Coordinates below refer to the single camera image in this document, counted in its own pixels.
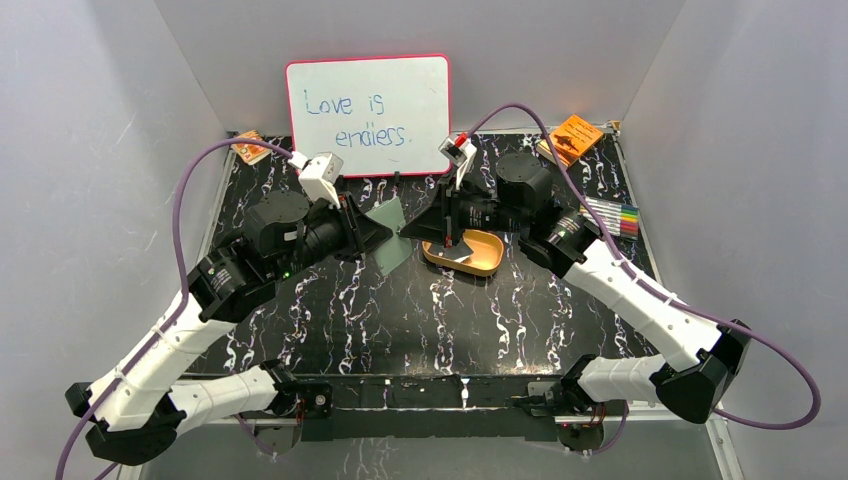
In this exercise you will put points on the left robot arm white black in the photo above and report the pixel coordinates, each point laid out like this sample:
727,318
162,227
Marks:
140,409

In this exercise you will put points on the small orange card box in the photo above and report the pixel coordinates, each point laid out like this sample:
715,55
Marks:
250,154

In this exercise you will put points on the black VIP card stack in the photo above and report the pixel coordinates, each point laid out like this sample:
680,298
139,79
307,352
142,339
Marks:
457,254

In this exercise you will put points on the mint green card holder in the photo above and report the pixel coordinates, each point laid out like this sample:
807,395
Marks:
396,250

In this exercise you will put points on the orange book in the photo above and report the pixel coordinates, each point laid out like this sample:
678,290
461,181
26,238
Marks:
572,139

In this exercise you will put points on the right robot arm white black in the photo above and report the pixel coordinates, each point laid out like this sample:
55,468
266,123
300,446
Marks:
697,359

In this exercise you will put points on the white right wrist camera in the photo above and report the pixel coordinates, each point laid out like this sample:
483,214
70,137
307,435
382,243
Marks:
461,152

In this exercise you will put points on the pink framed whiteboard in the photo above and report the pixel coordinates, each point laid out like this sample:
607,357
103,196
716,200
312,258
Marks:
382,115

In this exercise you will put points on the orange oval tray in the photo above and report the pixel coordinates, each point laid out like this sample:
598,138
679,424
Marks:
479,253

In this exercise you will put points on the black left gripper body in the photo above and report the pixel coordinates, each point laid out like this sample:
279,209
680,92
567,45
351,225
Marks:
352,229

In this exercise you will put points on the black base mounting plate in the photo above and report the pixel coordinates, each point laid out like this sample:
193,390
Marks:
424,401

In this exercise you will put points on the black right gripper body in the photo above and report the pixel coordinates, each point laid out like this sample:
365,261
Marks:
481,211

